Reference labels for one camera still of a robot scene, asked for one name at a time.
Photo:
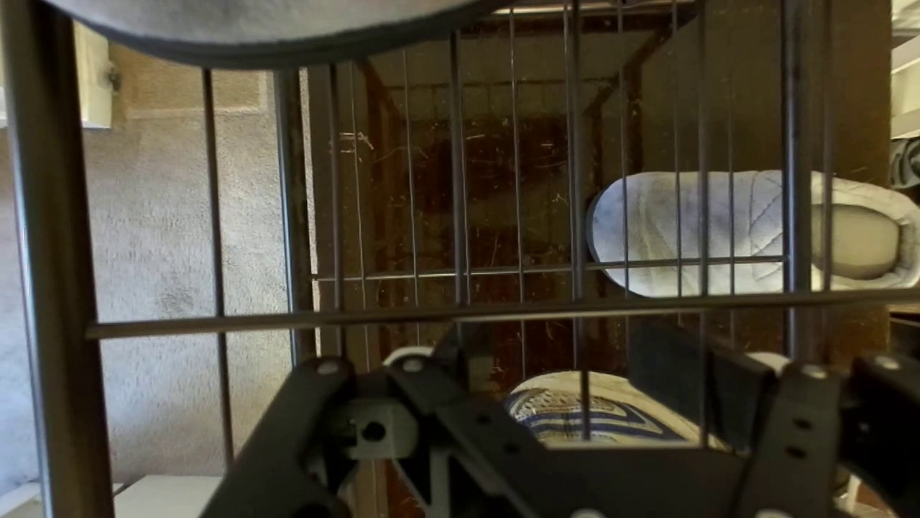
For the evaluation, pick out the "grey slipper top shelf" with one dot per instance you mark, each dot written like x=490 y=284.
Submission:
x=270 y=32

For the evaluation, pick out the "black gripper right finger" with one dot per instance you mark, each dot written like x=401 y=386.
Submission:
x=797 y=424

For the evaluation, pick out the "grey sneaker middle shelf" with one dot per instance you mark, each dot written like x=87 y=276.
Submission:
x=570 y=411

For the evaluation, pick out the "black metal shoe rack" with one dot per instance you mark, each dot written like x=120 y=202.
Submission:
x=471 y=455

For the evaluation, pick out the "grey slipper on dresser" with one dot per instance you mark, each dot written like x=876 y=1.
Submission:
x=723 y=234

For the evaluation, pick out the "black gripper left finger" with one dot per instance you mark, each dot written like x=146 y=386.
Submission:
x=323 y=422

